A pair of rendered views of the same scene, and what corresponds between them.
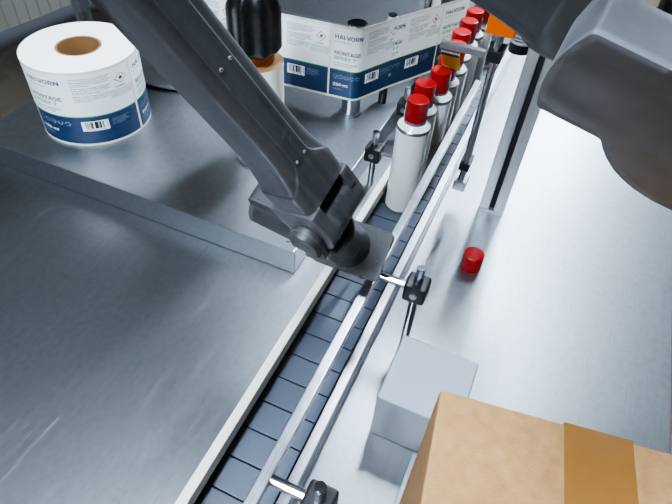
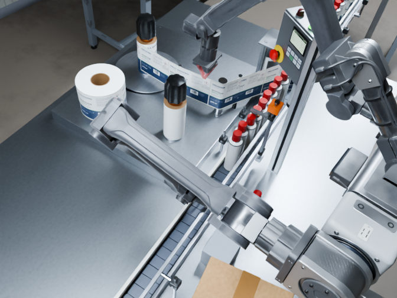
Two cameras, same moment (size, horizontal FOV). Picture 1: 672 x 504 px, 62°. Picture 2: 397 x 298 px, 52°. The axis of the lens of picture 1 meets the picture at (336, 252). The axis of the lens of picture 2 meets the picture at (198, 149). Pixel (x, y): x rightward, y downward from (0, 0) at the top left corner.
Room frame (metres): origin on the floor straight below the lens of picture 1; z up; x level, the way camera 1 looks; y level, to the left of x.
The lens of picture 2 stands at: (-0.25, -0.07, 2.16)
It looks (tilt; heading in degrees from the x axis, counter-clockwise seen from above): 51 degrees down; 6
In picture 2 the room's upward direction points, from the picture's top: 7 degrees clockwise
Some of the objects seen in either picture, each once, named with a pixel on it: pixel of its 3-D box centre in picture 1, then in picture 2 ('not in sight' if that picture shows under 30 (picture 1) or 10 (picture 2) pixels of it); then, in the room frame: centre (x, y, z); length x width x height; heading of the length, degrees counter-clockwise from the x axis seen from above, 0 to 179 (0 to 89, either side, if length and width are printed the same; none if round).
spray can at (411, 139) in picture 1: (408, 156); (233, 150); (0.73, -0.10, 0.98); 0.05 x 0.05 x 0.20
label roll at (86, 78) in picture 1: (89, 82); (101, 92); (0.93, 0.49, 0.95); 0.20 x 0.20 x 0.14
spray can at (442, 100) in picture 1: (430, 125); (247, 134); (0.82, -0.14, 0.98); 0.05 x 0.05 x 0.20
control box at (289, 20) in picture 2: not in sight; (303, 46); (0.89, -0.25, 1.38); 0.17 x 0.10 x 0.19; 34
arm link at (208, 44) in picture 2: not in sight; (209, 36); (0.87, 0.05, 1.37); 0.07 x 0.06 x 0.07; 63
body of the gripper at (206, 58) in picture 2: not in sight; (208, 52); (0.86, 0.05, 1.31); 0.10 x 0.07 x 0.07; 160
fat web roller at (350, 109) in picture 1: (353, 70); (220, 97); (1.01, -0.01, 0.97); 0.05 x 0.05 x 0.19
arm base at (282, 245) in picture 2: not in sight; (281, 244); (0.13, -0.21, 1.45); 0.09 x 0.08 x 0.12; 152
